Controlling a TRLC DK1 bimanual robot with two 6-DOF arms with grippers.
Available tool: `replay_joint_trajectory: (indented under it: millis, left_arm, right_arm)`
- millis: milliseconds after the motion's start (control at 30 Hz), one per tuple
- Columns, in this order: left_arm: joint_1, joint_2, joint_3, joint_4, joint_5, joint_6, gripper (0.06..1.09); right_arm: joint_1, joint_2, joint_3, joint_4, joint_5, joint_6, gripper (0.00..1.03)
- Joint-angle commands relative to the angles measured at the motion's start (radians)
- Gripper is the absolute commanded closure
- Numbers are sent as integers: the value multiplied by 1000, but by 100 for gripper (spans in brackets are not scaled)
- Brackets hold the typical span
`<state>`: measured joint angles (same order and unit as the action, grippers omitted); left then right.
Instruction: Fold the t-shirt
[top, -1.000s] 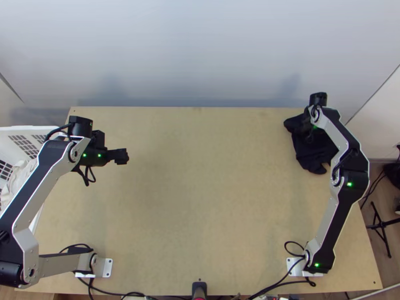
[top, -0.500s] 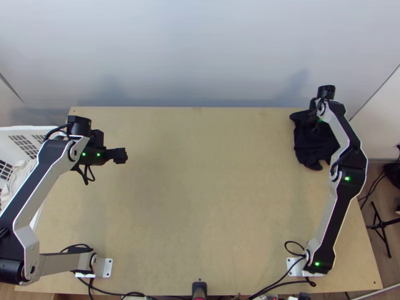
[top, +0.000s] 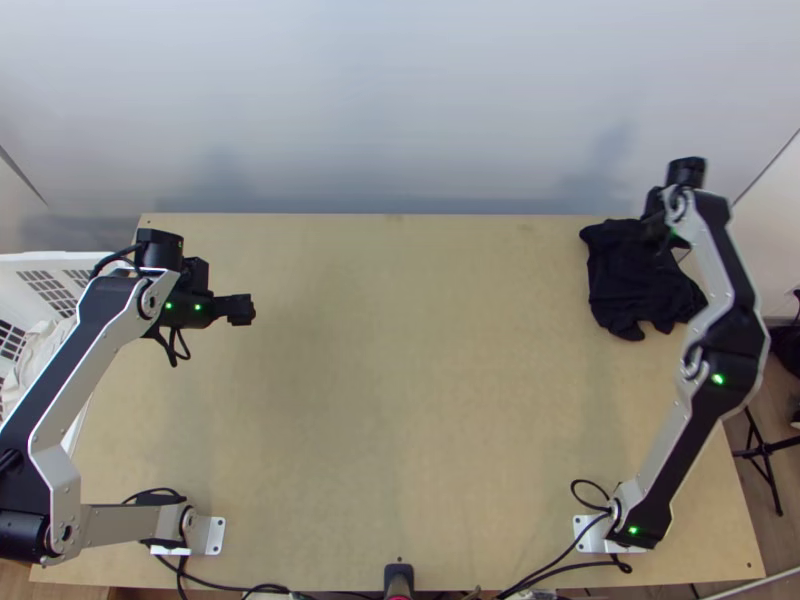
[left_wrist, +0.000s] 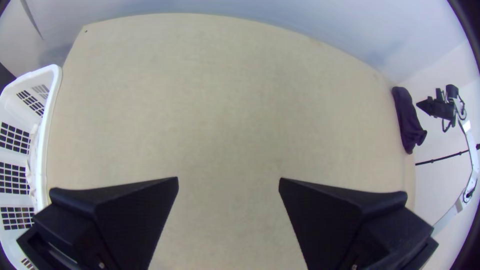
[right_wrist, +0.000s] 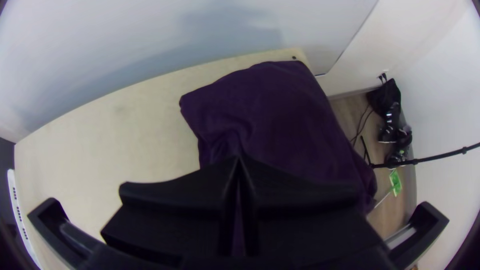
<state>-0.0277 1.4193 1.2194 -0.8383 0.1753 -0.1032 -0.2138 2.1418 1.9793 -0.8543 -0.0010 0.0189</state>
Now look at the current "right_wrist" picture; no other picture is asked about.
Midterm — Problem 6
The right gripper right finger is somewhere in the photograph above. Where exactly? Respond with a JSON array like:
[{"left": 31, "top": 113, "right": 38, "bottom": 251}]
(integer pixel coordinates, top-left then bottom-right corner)
[{"left": 239, "top": 154, "right": 385, "bottom": 263}]

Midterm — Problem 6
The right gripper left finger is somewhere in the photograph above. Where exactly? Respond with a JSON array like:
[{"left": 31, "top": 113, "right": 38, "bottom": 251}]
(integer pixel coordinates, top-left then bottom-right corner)
[{"left": 100, "top": 154, "right": 241, "bottom": 263}]

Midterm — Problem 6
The dark t-shirt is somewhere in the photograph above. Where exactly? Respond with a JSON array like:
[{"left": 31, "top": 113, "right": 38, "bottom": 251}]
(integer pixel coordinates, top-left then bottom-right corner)
[{"left": 179, "top": 59, "right": 378, "bottom": 258}]

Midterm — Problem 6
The black tripod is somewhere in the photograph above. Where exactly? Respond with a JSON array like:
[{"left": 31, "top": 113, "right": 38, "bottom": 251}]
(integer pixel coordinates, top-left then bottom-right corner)
[{"left": 359, "top": 134, "right": 480, "bottom": 170}]

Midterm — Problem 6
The white laundry basket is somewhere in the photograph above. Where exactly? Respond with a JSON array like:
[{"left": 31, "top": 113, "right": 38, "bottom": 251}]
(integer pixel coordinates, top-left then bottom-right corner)
[{"left": 6, "top": 168, "right": 42, "bottom": 270}]

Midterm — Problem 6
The black cable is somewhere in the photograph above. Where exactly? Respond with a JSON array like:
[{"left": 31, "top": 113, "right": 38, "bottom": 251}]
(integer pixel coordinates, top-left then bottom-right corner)
[{"left": 350, "top": 104, "right": 377, "bottom": 149}]

